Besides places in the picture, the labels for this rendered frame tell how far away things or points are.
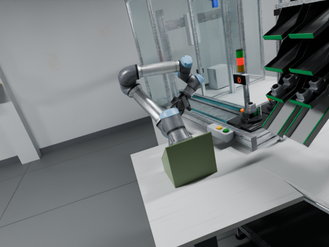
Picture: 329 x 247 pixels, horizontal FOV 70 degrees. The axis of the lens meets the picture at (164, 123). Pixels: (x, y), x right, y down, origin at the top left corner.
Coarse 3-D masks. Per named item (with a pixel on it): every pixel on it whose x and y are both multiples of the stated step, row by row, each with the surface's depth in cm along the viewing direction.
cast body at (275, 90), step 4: (276, 84) 127; (280, 84) 127; (272, 88) 128; (276, 88) 126; (280, 88) 126; (284, 88) 128; (272, 92) 131; (276, 92) 126; (280, 92) 127; (284, 92) 127; (272, 96) 131; (276, 96) 127; (280, 96) 128
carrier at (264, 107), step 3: (273, 102) 176; (276, 102) 170; (261, 105) 181; (264, 105) 180; (267, 105) 174; (270, 105) 173; (258, 108) 177; (261, 108) 176; (264, 108) 175; (267, 108) 174; (270, 108) 170; (273, 108) 168; (261, 111) 172; (264, 111) 171; (267, 111) 170; (270, 111) 168; (267, 114) 167
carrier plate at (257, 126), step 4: (256, 112) 172; (240, 116) 172; (264, 116) 163; (232, 120) 169; (236, 120) 167; (240, 120) 166; (264, 120) 158; (232, 124) 165; (236, 124) 161; (240, 124) 160; (244, 124) 159; (248, 124) 157; (252, 124) 156; (256, 124) 155; (260, 124) 154; (244, 128) 155; (248, 128) 153; (252, 128) 151; (256, 128) 150
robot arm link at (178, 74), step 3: (177, 72) 163; (180, 72) 159; (177, 75) 164; (180, 75) 162; (183, 75) 160; (186, 75) 160; (189, 75) 161; (180, 78) 165; (183, 78) 163; (186, 78) 162; (186, 81) 163
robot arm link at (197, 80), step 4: (192, 76) 161; (196, 76) 161; (200, 76) 160; (188, 80) 162; (192, 80) 161; (196, 80) 160; (200, 80) 161; (188, 84) 162; (192, 84) 160; (196, 84) 160; (200, 84) 162; (192, 88) 160; (196, 88) 161
